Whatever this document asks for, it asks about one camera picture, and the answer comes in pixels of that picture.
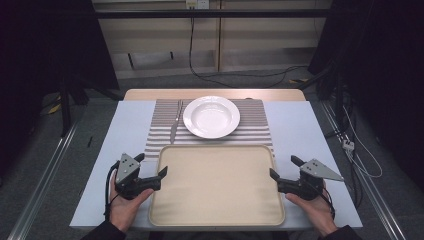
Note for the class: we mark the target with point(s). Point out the person's right hand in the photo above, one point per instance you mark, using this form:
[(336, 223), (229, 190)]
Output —
[(315, 210)]

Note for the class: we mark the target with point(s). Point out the aluminium floor rail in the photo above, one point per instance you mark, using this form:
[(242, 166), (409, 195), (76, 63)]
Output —
[(370, 186), (43, 180)]

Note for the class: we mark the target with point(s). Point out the white power strip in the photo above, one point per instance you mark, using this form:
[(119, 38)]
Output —
[(347, 144)]

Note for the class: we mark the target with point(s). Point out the beige rectangular tray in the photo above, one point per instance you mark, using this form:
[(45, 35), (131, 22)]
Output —
[(216, 186)]

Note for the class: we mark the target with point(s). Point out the silver fork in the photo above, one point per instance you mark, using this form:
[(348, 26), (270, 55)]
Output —
[(175, 125)]

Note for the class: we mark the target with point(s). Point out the light wooden shelf unit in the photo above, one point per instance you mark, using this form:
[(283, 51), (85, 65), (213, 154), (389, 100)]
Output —
[(213, 43)]

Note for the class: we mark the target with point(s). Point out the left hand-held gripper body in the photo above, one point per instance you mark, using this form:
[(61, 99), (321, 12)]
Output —
[(128, 173)]

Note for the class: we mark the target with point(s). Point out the black curtain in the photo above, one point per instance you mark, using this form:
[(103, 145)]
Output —
[(50, 40), (383, 50)]

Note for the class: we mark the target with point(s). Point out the person's left hand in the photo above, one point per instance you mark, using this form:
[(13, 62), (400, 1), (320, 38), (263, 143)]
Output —
[(125, 208)]

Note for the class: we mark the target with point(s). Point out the striped placemat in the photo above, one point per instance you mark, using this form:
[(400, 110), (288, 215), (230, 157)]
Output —
[(256, 133)]

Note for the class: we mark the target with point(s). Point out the black horizontal bar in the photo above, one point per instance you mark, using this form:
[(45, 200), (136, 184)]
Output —
[(213, 13)]

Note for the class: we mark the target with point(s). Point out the white round plate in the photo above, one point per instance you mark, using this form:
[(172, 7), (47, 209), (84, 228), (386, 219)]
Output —
[(211, 117)]

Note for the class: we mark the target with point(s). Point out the white wall outlet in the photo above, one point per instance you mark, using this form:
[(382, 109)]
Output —
[(197, 3)]

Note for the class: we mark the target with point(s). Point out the black metal stand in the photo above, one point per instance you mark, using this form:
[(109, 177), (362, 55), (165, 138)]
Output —
[(65, 106)]

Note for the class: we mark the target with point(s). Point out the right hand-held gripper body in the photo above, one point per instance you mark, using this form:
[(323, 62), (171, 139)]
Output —
[(310, 181)]

